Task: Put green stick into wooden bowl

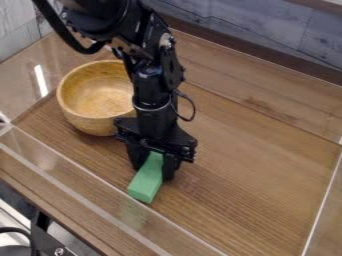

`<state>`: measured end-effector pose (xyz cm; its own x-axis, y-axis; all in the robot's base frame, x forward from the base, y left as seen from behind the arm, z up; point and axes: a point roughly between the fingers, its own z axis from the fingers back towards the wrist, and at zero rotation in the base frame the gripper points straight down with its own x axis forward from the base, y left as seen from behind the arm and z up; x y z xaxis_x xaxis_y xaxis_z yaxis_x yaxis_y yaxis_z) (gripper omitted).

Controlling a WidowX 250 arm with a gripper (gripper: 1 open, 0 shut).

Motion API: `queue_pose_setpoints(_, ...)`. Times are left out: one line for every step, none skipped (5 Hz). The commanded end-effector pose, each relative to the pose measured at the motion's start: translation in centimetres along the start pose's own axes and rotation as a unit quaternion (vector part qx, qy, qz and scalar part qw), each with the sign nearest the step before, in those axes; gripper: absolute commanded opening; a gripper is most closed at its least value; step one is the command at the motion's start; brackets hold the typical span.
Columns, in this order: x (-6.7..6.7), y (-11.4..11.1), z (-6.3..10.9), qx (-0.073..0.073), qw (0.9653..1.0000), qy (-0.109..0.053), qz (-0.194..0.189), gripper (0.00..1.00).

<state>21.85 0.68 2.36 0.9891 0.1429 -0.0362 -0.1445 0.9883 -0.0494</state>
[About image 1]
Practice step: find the wooden bowl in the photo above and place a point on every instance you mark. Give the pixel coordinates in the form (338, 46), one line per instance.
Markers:
(93, 95)

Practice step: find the black table frame bracket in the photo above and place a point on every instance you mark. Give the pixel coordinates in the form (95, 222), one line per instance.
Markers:
(46, 244)

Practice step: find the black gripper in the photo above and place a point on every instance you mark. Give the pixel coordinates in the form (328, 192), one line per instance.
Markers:
(152, 131)

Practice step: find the green rectangular stick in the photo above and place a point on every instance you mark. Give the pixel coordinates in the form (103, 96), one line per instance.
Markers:
(145, 182)

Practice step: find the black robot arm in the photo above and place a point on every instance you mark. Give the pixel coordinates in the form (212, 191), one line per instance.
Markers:
(135, 32)

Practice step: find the clear acrylic tray wall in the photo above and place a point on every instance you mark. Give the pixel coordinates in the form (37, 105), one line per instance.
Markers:
(101, 215)

